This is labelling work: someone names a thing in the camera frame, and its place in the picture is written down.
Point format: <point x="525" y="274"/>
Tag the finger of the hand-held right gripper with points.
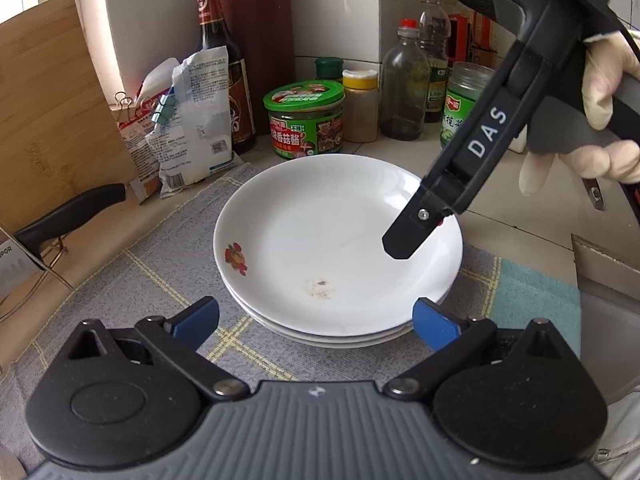
<point x="410" y="230"/>

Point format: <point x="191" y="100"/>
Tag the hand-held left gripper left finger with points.
<point x="195" y="322"/>

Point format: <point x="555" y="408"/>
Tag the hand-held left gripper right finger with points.
<point x="435" y="325"/>

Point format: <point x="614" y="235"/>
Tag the person's right hand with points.
<point x="602" y="85"/>

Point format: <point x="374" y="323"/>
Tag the green lid glass jar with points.
<point x="462" y="95"/>

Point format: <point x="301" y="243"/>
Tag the red carton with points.
<point x="486" y="40"/>

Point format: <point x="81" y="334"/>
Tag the grey plaid placemat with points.
<point x="125" y="280"/>

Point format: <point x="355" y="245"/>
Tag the clear bottle red cap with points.
<point x="404" y="90"/>

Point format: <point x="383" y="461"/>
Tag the red label bottle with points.
<point x="459" y="25"/>

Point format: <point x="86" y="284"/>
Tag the dark oil bottle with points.
<point x="434" y="35"/>

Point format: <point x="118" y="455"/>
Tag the yellow lid spice jar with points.
<point x="360" y="110"/>

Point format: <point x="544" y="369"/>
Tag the green lid sauce jar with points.
<point x="305" y="120"/>

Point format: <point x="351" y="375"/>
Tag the grey metal basin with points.
<point x="610" y="320"/>

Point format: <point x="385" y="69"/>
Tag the red and white packet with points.
<point x="137" y="155"/>

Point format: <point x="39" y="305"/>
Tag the small green cap jar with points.
<point x="329" y="67"/>

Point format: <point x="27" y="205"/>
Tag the white plastic bag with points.
<point x="200" y="120"/>

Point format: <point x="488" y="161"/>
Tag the teal binder clip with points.
<point x="165" y="109"/>

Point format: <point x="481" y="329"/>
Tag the person's white jacket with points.
<point x="622" y="440"/>

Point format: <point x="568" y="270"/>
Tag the dark red knife block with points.
<point x="265" y="40"/>

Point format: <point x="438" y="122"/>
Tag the bamboo cutting board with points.
<point x="50" y="110"/>

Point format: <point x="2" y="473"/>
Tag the soy sauce bottle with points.
<point x="215" y="35"/>

